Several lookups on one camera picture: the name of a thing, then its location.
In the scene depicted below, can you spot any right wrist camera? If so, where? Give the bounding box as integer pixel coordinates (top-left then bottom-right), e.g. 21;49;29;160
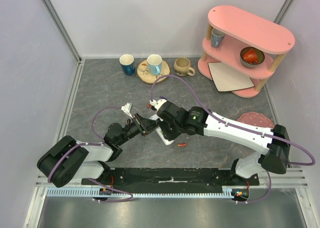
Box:
149;99;166;111

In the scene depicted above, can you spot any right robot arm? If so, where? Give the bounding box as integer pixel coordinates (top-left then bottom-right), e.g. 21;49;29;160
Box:
150;99;290;185

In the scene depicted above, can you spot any pink three-tier shelf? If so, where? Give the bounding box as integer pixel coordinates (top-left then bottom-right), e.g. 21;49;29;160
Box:
197;5;295;98

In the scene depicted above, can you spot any white remote control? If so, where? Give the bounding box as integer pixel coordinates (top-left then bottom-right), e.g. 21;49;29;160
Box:
150;114;174;146

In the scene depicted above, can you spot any grey mug on shelf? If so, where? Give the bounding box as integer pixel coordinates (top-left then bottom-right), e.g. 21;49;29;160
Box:
210;28;225;48

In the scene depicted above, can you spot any light blue mug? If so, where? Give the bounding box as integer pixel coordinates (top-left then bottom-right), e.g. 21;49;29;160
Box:
147;54;163;76

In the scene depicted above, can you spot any beige floral saucer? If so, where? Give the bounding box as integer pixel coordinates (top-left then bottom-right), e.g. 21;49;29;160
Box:
136;60;171;84

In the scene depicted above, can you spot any red cup in bowl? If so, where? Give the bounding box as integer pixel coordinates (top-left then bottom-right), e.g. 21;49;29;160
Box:
242;48;258;63

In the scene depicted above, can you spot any beige ceramic mug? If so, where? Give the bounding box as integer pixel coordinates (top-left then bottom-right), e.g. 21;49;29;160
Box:
173;57;196;77

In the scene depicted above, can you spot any pink dotted plate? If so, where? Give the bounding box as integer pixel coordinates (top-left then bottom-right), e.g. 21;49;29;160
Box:
237;112;275;128

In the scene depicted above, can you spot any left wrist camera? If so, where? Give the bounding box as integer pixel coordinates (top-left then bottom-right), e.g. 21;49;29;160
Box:
121;102;133;118

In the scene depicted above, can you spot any dark blue mug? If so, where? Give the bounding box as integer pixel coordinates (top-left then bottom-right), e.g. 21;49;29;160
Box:
119;54;136;76

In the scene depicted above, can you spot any white cable duct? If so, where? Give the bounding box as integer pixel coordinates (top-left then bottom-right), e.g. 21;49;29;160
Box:
46;187;235;199

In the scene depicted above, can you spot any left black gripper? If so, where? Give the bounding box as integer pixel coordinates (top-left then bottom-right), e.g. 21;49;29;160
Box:
117;112;159;146

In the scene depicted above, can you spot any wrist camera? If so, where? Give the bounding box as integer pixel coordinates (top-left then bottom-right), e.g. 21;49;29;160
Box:
149;99;166;111
121;102;133;118

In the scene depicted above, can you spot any white square plate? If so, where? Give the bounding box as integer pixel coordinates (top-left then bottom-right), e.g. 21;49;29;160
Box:
208;62;254;92

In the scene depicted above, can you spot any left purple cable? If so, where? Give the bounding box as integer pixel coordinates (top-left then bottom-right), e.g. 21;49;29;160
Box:
47;107;125;184

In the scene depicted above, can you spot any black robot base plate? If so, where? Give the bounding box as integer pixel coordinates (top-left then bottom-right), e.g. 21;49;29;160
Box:
96;168;260;194

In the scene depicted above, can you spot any patterned dark bowl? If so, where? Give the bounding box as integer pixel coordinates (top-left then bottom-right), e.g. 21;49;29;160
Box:
240;47;265;68

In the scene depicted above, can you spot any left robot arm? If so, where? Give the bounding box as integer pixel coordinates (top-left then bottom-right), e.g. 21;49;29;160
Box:
36;113;160;188

